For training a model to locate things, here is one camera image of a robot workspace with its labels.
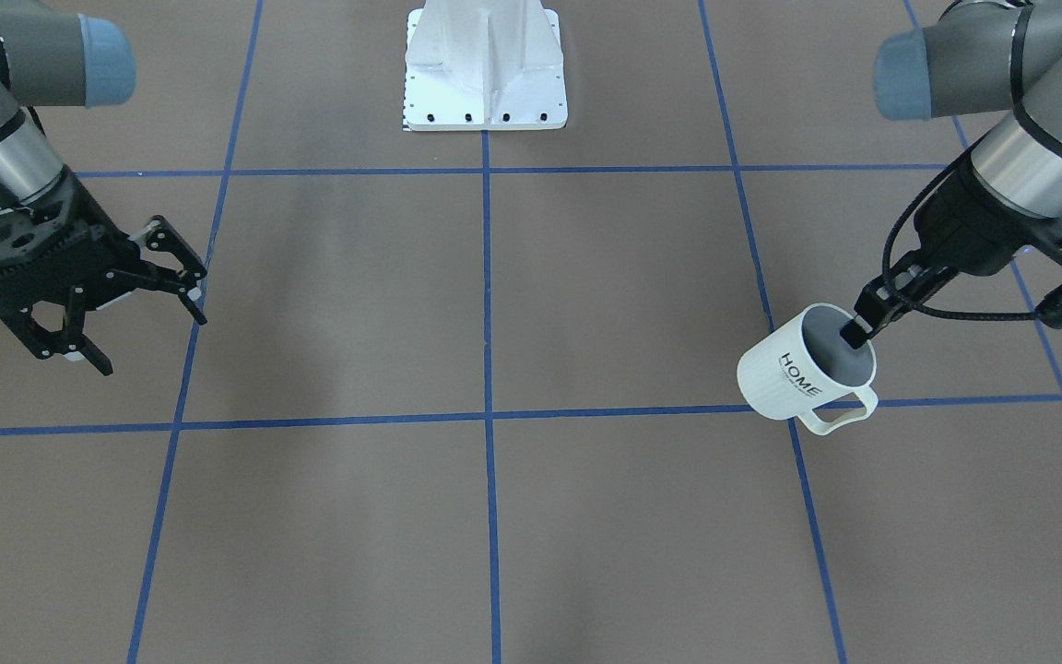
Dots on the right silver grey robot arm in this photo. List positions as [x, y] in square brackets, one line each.
[53, 59]

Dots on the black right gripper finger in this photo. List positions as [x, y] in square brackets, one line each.
[68, 341]
[162, 260]

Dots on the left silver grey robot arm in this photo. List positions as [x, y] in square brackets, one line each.
[1003, 193]

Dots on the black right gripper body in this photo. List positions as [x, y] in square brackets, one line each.
[86, 213]

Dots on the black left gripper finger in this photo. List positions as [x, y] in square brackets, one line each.
[876, 307]

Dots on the white mug grey inside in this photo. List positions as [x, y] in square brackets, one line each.
[806, 370]

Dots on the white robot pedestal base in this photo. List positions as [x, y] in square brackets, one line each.
[475, 66]

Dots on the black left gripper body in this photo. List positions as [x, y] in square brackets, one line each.
[958, 224]

